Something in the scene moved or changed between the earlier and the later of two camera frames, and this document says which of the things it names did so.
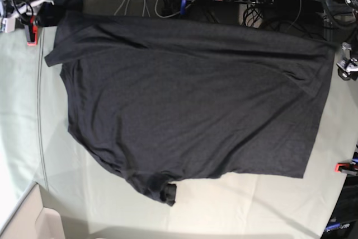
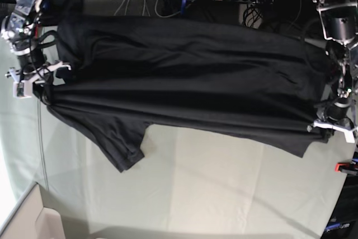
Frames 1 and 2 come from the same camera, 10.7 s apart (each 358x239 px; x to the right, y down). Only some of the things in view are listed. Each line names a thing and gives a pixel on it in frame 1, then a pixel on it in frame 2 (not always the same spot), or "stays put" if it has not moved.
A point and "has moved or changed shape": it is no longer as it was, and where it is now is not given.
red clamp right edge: x=338 y=165 stays put
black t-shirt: x=160 y=101 has moved or changed shape
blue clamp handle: x=183 y=4 stays put
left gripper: x=26 y=9 to x=29 y=78
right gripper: x=347 y=67 to x=349 y=130
